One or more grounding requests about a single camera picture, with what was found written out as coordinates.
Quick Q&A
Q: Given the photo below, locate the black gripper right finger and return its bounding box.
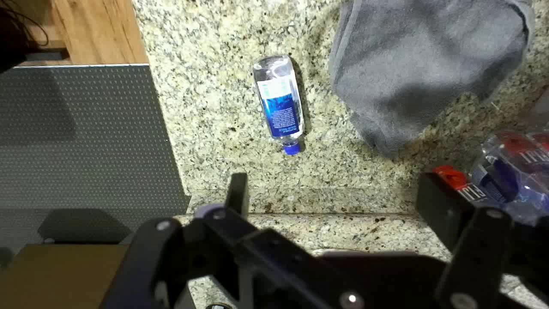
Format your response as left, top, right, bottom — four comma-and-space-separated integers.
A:
414, 170, 549, 309

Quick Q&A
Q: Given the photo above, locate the plastic wrapped bottle pack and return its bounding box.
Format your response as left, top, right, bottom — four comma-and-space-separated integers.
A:
428, 129, 549, 229

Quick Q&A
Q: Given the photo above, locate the brown box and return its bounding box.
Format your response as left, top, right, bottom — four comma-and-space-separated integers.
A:
0, 244, 130, 309

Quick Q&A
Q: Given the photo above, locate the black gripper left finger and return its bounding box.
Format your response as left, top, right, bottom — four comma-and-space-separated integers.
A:
101, 172, 344, 309

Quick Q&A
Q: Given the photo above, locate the grey cloth towel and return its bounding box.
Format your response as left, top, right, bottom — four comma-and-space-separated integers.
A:
327, 0, 536, 160

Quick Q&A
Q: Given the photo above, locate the grey perforated panel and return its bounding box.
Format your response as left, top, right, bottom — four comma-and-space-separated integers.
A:
0, 64, 191, 217

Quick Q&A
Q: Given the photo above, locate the water bottle blue label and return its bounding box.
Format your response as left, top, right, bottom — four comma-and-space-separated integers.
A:
252, 54, 306, 158

